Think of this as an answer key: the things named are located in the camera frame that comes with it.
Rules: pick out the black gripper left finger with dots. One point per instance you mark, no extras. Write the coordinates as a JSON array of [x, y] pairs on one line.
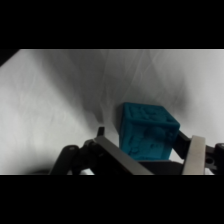
[[113, 156]]

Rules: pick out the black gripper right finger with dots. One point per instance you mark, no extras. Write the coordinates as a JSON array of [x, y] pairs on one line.
[[196, 156]]

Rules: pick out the blue cube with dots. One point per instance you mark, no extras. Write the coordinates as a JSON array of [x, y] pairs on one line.
[[148, 131]]

